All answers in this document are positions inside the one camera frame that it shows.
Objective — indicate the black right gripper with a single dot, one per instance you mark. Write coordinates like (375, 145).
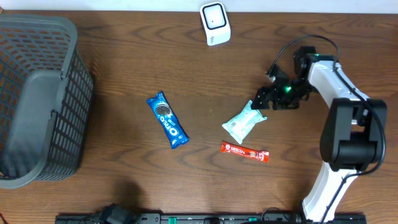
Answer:
(276, 99)

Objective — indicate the white green wipes pack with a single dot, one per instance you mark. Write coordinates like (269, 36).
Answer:
(242, 124)

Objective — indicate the red coffee stick sachet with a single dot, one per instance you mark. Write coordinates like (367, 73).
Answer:
(244, 152)

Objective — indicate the blue Oreo cookie pack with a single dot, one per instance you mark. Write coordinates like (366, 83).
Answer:
(168, 120)

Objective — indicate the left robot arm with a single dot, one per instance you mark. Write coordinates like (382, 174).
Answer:
(114, 214)

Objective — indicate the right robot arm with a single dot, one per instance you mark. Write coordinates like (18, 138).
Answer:
(353, 136)

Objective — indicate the white barcode scanner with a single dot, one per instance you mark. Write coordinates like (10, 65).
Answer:
(215, 23)

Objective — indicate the grey plastic basket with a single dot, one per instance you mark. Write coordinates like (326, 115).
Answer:
(46, 94)

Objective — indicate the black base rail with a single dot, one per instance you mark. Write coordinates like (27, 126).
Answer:
(156, 218)

